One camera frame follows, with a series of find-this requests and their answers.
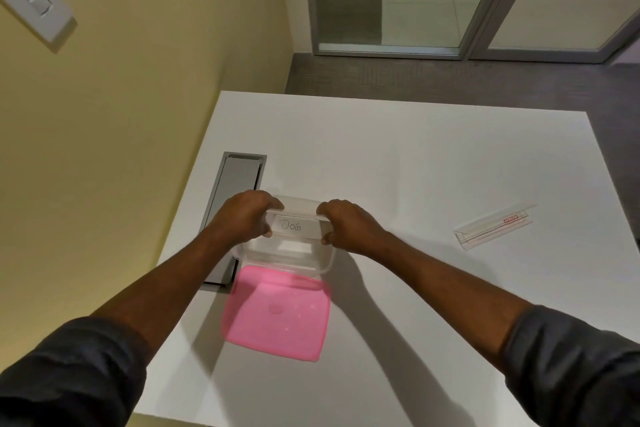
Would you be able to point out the clear plastic container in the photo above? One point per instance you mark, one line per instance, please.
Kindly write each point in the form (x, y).
(290, 256)

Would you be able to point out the pink plastic lid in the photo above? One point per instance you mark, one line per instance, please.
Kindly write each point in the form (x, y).
(275, 314)

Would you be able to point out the person's left hand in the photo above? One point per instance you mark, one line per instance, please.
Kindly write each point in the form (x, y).
(245, 216)

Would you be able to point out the white prism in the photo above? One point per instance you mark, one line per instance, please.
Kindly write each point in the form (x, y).
(300, 226)

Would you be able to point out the clear prism red label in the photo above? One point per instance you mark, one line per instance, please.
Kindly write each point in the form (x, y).
(492, 227)

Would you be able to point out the person's left forearm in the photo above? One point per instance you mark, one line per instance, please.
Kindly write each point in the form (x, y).
(165, 291)

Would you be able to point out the person's right hand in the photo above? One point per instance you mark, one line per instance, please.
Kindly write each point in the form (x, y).
(355, 229)

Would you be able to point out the person's right forearm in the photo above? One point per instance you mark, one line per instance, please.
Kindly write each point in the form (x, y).
(450, 291)

